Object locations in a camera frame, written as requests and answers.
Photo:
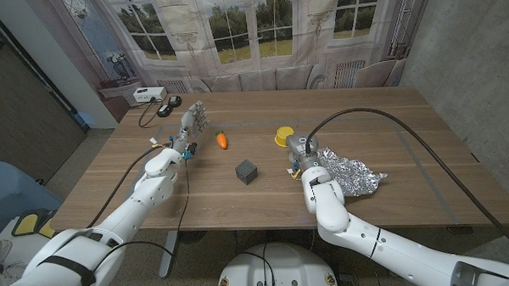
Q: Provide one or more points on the aluminum foil sheet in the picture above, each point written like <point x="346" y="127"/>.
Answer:
<point x="351" y="173"/>

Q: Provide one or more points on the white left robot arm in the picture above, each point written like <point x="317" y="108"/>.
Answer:
<point x="150" y="191"/>

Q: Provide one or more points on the orange toy carrot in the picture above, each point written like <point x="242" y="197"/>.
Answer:
<point x="222" y="140"/>

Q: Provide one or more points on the grey cube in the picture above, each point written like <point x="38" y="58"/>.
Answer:
<point x="246" y="172"/>

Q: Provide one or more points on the white power box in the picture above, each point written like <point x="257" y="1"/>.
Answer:
<point x="148" y="94"/>

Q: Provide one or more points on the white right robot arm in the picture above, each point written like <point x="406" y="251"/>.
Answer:
<point x="331" y="208"/>

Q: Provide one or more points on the yellow and black object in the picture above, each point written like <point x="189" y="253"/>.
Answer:
<point x="28" y="225"/>

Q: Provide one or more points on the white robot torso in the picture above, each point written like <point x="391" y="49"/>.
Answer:
<point x="280" y="265"/>

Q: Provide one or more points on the printed window backdrop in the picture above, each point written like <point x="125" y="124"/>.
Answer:
<point x="255" y="32"/>

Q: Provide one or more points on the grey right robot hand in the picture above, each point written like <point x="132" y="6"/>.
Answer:
<point x="303" y="147"/>

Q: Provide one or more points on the black power adapter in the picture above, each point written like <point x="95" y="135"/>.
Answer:
<point x="164" y="111"/>
<point x="175" y="101"/>

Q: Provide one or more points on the dark mesh panel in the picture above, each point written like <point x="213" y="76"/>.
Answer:
<point x="20" y="117"/>

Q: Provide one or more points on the grey table leg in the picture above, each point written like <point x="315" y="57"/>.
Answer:
<point x="168" y="256"/>

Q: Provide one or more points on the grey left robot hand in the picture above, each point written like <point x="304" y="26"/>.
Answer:
<point x="193" y="121"/>

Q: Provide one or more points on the blue chair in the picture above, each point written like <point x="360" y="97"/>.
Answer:
<point x="10" y="190"/>

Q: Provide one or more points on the yellow cup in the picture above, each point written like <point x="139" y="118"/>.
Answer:
<point x="283" y="135"/>

